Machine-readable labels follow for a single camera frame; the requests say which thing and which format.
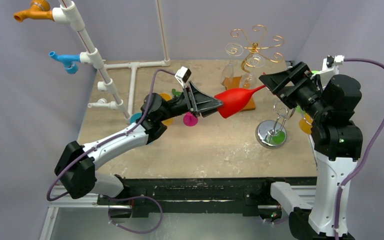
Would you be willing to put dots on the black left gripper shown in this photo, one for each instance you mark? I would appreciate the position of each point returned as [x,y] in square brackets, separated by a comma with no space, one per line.
[198,102]

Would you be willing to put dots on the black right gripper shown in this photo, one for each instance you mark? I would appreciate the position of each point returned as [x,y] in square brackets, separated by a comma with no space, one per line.
[295,88]

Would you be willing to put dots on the pink wine glass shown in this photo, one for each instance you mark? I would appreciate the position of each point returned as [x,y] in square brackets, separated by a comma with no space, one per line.
[190,120]

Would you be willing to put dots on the yellow wine glass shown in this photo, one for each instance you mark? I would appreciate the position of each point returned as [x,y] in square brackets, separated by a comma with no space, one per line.
[167,122]

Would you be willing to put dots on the red wine glass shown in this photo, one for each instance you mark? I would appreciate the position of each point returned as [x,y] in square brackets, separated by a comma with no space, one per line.
[225,111]

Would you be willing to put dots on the blue wine glass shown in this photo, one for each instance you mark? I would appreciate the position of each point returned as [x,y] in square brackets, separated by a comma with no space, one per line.
[135,117]

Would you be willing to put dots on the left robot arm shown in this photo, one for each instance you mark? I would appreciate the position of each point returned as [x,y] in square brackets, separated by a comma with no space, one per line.
[78,164]

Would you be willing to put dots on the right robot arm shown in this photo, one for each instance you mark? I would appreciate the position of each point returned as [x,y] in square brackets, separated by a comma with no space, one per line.
[337,144]

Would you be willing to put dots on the green faucet with white elbow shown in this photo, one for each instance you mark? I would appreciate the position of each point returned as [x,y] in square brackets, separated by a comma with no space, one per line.
[175,93]

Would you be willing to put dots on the green wine glass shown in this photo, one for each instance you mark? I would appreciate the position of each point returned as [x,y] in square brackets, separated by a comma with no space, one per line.
[298,108]

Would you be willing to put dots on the clear wine glass right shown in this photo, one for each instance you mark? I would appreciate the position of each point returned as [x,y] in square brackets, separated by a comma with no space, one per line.
[250,74]

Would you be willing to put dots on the clear wine glass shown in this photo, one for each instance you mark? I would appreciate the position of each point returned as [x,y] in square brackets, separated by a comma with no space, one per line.
[228,71]
[250,74]

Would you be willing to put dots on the wooden rack base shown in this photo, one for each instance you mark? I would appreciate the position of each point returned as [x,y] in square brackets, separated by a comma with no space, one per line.
[239,97]

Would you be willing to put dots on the orange wine glass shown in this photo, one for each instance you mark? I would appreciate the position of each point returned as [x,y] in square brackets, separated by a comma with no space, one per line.
[305,124]

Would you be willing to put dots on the clear wine glass left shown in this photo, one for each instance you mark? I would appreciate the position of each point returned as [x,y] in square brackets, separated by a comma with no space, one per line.
[228,71]

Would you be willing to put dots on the blue faucet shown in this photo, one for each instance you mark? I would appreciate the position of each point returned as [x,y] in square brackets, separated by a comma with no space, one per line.
[67,60]

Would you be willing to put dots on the orange faucet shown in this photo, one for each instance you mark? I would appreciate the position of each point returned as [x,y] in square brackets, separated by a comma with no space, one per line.
[38,10]

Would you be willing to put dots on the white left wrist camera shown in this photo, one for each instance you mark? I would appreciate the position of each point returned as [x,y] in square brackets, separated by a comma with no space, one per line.
[182,76]

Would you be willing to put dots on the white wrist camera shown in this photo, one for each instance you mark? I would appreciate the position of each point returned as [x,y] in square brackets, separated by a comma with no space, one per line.
[330,67]
[182,76]

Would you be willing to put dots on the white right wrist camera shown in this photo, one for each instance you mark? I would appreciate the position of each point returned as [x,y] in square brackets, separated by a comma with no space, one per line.
[330,67]

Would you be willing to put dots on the chrome wire glass rack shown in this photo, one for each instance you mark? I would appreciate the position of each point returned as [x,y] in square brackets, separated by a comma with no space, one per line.
[272,134]

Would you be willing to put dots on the gold wire glass rack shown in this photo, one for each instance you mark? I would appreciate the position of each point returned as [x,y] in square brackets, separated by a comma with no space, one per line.
[256,48]

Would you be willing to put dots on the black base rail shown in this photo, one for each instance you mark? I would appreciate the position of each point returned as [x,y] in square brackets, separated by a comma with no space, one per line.
[248,196]

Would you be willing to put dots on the white PVC pipe frame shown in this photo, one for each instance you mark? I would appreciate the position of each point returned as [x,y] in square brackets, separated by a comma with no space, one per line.
[68,13]

